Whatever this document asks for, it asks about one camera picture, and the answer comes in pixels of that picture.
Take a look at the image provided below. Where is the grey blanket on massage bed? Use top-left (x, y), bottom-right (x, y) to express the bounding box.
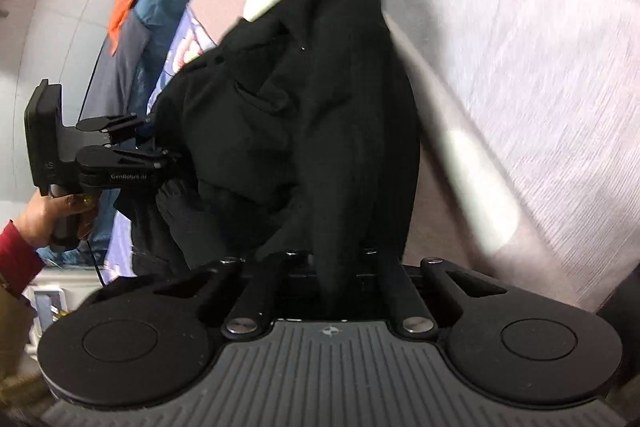
top-left (79, 11), bottom-right (150, 120)

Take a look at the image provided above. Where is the pink grey quilt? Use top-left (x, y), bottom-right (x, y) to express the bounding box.
top-left (190, 0), bottom-right (639, 311)

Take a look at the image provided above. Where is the person's left hand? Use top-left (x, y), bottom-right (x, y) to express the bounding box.
top-left (13, 191), bottom-right (98, 248)

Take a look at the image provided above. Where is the black cable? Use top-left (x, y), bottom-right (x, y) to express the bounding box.
top-left (84, 235), bottom-right (109, 287)

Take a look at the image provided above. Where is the purple floral bed sheet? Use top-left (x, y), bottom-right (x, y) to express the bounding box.
top-left (103, 6), bottom-right (215, 282)

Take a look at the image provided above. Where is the black jacket with white lettering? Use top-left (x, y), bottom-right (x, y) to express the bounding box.
top-left (116, 0), bottom-right (420, 294)

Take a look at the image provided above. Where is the red left sleeve forearm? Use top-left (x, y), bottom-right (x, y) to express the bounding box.
top-left (0, 221), bottom-right (44, 297)

